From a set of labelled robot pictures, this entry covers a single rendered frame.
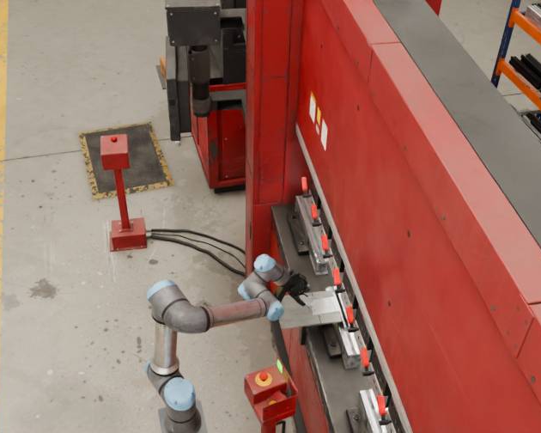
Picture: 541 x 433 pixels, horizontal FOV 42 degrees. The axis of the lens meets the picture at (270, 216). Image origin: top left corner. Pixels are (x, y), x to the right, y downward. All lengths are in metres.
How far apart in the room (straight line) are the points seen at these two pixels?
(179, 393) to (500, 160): 1.58
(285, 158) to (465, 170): 1.95
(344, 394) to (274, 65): 1.48
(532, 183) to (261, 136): 1.96
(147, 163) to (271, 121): 2.24
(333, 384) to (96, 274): 2.17
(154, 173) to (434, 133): 3.80
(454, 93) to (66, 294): 3.17
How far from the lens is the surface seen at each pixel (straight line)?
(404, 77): 2.04
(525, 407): 1.56
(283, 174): 3.64
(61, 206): 5.25
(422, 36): 2.28
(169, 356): 2.78
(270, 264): 2.77
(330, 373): 3.01
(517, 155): 1.81
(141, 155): 5.61
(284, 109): 3.40
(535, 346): 1.44
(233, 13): 3.78
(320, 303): 3.09
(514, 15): 4.87
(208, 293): 4.48
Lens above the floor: 3.29
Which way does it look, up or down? 41 degrees down
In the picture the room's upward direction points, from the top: 2 degrees clockwise
